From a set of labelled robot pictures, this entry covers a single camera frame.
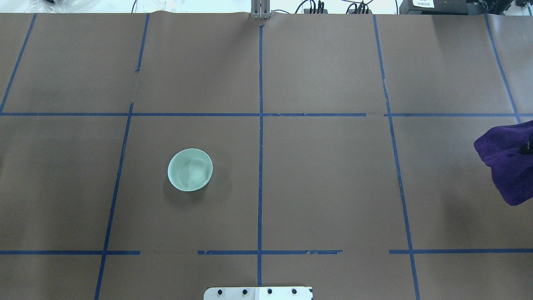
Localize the aluminium frame post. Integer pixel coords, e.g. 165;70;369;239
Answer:
250;0;272;20

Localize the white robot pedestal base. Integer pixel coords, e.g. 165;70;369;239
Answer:
203;285;314;300

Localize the mint green bowl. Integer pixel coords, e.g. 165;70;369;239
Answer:
167;148;213;192

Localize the purple microfiber cloth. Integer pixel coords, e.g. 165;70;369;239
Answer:
474;121;533;206

